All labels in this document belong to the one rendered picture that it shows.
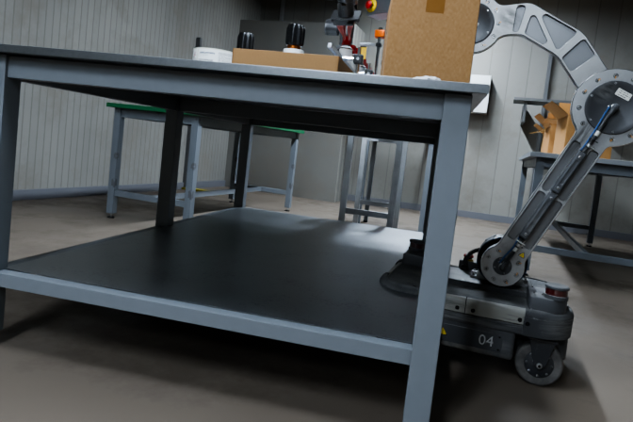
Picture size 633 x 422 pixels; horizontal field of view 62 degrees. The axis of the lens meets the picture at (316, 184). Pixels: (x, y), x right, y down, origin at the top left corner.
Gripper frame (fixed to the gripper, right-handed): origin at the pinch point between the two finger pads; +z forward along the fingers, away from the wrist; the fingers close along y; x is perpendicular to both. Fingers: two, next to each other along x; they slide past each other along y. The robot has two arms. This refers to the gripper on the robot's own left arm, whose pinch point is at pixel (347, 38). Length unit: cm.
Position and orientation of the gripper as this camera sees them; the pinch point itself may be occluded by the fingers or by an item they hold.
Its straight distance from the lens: 202.6
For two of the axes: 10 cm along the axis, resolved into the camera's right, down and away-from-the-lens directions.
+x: -2.3, 6.8, -7.0
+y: -9.7, -1.0, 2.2
